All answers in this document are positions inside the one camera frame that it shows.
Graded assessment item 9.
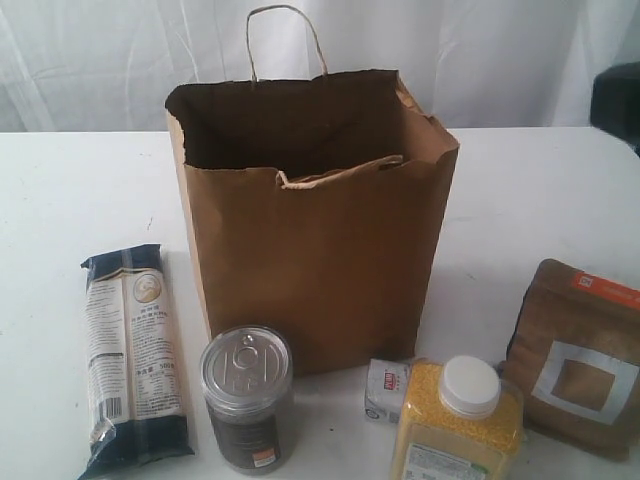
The brown paper bag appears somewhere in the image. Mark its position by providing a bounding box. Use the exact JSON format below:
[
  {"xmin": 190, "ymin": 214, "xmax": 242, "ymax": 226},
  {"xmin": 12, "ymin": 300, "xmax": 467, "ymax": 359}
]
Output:
[{"xmin": 164, "ymin": 4, "xmax": 460, "ymax": 377}]

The yellow millet bottle white cap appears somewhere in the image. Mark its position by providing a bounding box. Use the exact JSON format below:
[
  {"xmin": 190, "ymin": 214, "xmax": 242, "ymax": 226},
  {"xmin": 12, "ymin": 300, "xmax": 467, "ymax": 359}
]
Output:
[{"xmin": 390, "ymin": 355, "xmax": 524, "ymax": 479}]

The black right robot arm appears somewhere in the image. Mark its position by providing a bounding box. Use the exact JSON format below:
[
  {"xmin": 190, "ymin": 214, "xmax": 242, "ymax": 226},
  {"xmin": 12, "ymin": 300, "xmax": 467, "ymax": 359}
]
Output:
[{"xmin": 589, "ymin": 62, "xmax": 640, "ymax": 155}]

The clear jar with metal lid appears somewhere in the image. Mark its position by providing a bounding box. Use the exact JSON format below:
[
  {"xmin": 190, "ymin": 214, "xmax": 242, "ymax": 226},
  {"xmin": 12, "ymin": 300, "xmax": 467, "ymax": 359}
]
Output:
[{"xmin": 199, "ymin": 325, "xmax": 295, "ymax": 476}]

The small white blue milk carton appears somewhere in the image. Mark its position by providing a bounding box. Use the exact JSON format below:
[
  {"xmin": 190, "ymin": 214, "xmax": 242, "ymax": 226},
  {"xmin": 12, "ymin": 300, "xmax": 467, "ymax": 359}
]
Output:
[{"xmin": 364, "ymin": 359, "xmax": 411, "ymax": 424}]

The dark blue noodle packet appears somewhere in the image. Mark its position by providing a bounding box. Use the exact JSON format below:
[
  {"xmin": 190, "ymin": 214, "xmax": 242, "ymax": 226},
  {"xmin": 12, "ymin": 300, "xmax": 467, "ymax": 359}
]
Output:
[{"xmin": 81, "ymin": 244, "xmax": 194, "ymax": 479}]

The brown kraft pouch with window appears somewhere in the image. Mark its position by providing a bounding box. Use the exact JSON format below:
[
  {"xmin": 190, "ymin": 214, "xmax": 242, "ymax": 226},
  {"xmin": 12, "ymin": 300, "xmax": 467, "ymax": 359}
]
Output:
[{"xmin": 502, "ymin": 259, "xmax": 639, "ymax": 461}]

